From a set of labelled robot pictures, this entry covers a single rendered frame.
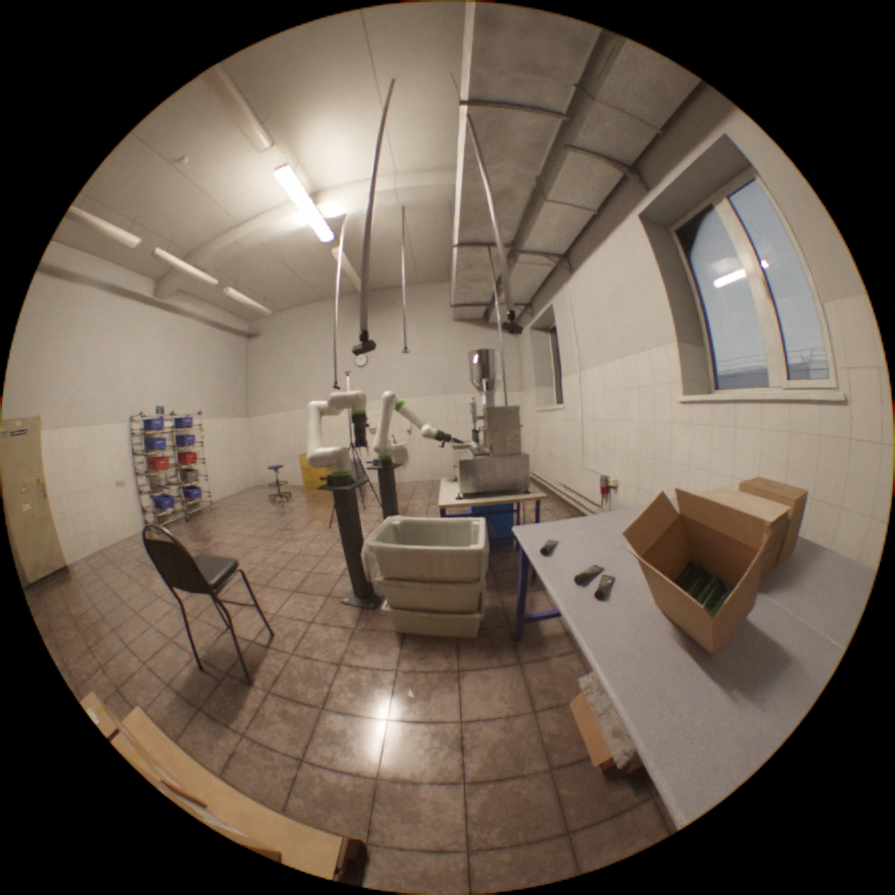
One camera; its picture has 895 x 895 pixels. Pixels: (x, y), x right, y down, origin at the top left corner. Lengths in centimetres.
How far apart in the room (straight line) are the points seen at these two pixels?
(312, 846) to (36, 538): 435
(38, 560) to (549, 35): 637
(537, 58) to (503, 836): 356
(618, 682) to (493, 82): 278
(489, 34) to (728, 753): 276
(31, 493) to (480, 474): 532
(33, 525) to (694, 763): 518
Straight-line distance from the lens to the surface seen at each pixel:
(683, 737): 66
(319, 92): 345
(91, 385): 545
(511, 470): 179
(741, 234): 252
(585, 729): 122
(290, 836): 127
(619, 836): 139
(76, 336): 557
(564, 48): 236
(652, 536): 71
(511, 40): 228
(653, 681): 70
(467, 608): 156
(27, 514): 483
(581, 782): 136
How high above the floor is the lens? 129
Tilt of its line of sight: 6 degrees down
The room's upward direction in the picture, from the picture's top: 4 degrees counter-clockwise
